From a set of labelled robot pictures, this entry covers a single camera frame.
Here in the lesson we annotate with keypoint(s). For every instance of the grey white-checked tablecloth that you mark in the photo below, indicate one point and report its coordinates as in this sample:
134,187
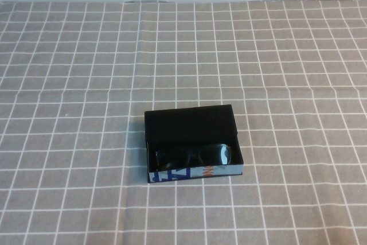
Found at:
86,84

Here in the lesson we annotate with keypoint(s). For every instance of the black sunglasses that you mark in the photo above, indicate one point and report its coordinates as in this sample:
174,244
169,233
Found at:
183,157

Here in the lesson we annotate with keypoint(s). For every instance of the black printed glasses case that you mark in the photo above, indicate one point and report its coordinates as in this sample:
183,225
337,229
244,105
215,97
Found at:
189,126

